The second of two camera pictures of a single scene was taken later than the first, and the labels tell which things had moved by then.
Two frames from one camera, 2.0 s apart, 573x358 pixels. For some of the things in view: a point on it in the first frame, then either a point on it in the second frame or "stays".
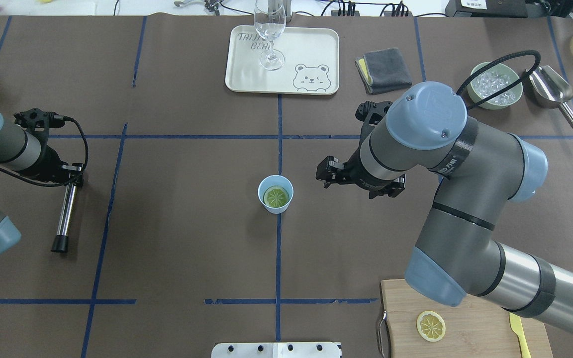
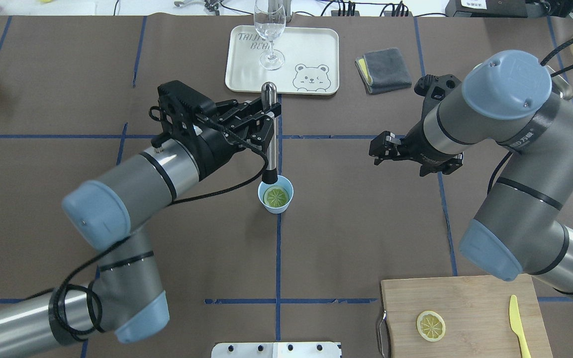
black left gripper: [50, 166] to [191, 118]
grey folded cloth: [382, 70] stays
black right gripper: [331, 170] to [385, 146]
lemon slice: [276, 197] stays
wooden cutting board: [414, 325] stays
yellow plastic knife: [517, 326] stays
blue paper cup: [275, 192] stays
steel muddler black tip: [60, 243] to [270, 175]
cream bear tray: [311, 66] stays
